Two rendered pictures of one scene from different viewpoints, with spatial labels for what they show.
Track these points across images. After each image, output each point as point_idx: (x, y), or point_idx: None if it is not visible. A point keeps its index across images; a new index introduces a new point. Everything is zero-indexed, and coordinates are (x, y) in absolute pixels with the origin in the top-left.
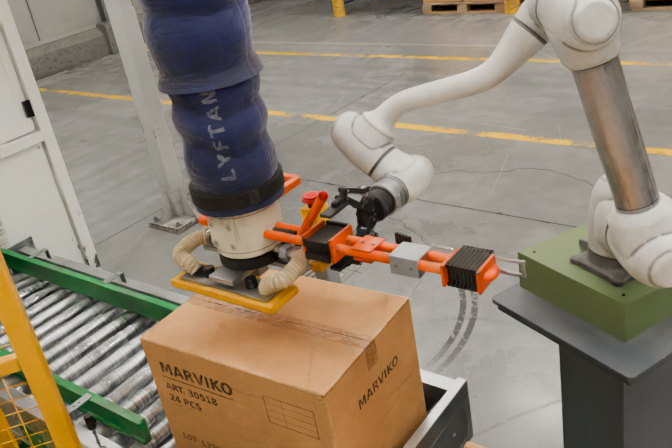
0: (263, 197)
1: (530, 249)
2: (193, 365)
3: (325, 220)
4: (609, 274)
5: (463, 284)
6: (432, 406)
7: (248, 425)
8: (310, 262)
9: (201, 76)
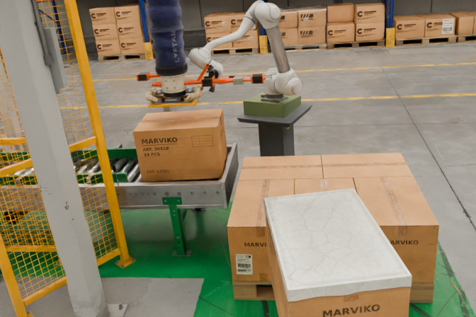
0: (185, 68)
1: (246, 100)
2: (159, 134)
3: None
4: (275, 100)
5: (257, 82)
6: None
7: (182, 153)
8: None
9: (172, 25)
